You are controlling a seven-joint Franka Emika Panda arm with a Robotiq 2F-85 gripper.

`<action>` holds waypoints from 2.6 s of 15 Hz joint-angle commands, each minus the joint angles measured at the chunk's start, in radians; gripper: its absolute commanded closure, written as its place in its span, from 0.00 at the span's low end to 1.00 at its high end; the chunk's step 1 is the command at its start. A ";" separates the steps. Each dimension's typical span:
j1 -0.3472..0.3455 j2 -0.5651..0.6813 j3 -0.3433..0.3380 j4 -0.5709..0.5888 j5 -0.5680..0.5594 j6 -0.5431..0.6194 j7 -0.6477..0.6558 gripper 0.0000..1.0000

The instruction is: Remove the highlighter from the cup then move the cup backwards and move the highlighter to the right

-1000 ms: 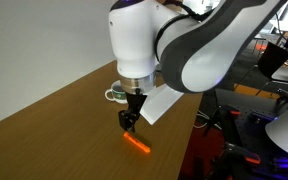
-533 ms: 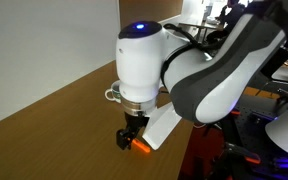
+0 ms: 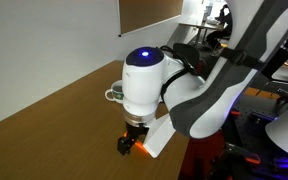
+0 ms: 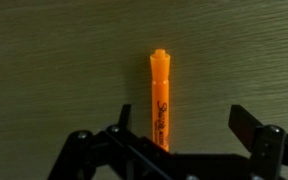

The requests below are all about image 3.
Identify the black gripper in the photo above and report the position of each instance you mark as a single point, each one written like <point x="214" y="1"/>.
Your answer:
<point x="135" y="130"/>

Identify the orange highlighter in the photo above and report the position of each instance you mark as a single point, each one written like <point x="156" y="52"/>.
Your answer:
<point x="140" y="146"/>

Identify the white cup with green band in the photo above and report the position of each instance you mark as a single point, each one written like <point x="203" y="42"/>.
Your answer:
<point x="115" y="95"/>

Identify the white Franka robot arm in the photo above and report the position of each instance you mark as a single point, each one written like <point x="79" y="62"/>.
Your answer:
<point x="144" y="83"/>

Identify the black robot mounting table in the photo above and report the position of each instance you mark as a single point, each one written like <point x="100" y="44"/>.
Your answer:
<point x="250" y="140"/>

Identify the brown cork notice board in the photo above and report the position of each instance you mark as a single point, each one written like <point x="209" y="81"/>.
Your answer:
<point x="147" y="13"/>

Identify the light office desk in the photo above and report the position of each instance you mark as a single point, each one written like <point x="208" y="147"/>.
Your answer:
<point x="200" y="25"/>

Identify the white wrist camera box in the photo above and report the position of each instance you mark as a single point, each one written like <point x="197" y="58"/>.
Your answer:
<point x="159" y="136"/>

